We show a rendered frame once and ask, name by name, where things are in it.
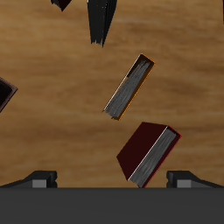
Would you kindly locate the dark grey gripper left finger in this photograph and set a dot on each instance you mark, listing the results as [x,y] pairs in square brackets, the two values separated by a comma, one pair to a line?
[43,177]

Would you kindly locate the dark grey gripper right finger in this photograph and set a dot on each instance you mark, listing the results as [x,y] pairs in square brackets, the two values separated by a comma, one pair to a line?
[180,177]

